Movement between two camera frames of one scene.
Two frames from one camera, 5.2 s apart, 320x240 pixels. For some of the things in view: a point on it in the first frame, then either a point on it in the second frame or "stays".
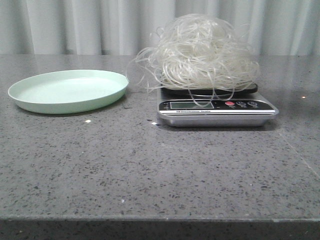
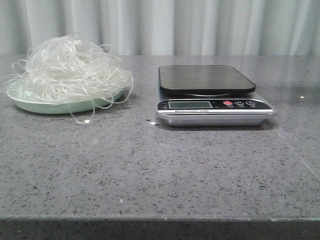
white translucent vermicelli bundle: (201, 53) → (69, 71)
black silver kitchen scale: (214, 105) stays
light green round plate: (67, 91) stays
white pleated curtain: (124, 27) stays
